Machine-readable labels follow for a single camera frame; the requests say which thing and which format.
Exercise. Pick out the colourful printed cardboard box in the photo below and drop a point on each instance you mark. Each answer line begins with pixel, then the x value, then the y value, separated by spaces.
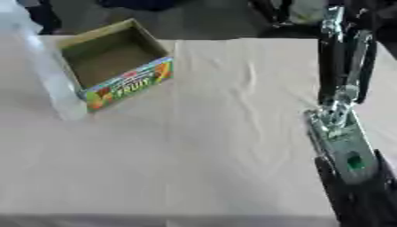
pixel 113 59

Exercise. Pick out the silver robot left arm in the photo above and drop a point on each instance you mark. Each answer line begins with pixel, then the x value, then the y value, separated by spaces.
pixel 46 74

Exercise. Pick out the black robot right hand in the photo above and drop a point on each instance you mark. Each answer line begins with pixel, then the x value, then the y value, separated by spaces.
pixel 326 68

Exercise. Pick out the black chair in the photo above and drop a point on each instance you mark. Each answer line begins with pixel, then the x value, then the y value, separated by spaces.
pixel 279 14

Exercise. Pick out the person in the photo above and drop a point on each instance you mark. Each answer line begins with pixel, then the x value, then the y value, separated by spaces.
pixel 44 14

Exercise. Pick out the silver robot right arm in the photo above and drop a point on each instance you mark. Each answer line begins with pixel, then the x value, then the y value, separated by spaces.
pixel 347 142

